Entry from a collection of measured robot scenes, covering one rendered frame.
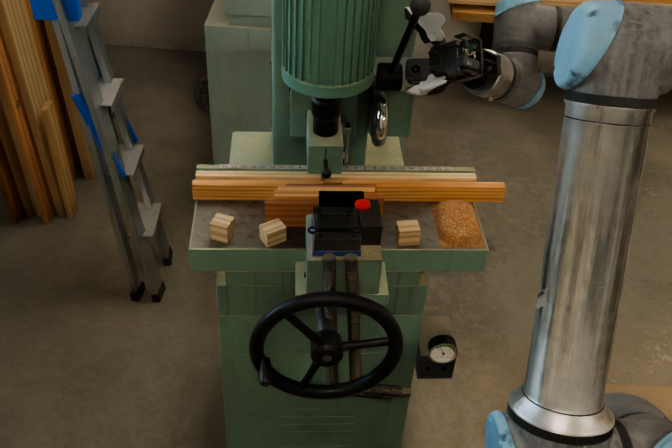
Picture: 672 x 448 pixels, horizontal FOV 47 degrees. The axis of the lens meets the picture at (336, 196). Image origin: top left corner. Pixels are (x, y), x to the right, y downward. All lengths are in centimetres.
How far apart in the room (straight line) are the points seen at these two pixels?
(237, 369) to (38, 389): 91
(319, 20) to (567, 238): 57
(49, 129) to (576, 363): 216
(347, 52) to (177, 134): 219
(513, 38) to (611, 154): 59
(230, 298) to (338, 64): 55
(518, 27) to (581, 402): 76
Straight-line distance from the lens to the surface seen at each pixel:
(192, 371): 250
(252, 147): 199
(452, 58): 142
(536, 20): 160
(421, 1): 130
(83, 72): 223
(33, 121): 290
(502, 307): 277
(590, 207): 105
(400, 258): 157
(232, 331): 170
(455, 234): 157
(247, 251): 154
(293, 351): 175
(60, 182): 301
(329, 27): 136
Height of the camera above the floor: 193
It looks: 38 degrees down
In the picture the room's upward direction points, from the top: 3 degrees clockwise
